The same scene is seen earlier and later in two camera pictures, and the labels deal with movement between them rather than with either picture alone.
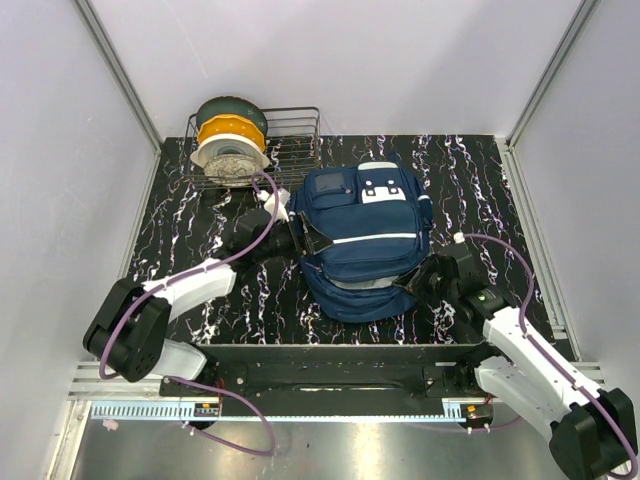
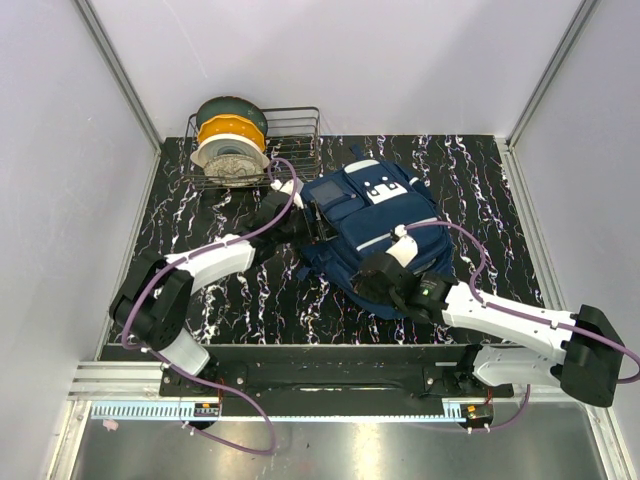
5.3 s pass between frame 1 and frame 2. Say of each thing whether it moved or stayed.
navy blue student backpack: moved
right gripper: moved
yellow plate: stayed
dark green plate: stayed
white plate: stayed
